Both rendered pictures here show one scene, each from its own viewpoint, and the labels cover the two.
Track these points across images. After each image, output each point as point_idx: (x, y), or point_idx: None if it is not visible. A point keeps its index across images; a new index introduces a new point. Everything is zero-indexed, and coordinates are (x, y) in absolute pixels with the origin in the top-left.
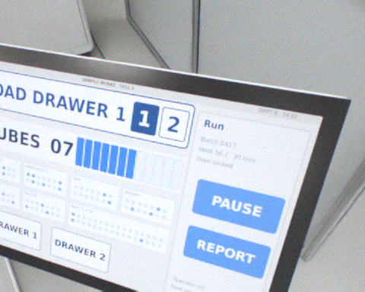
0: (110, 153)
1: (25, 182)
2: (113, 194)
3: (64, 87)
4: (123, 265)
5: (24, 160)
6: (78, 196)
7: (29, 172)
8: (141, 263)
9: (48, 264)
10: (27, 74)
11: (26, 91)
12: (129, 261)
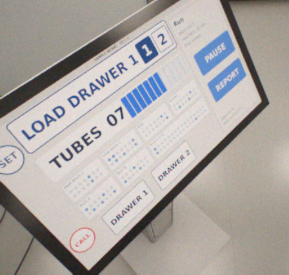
0: (145, 88)
1: (111, 167)
2: (165, 110)
3: (86, 76)
4: (199, 143)
5: (99, 153)
6: (149, 134)
7: (109, 158)
8: (205, 130)
9: (166, 198)
10: (53, 92)
11: (62, 105)
12: (200, 137)
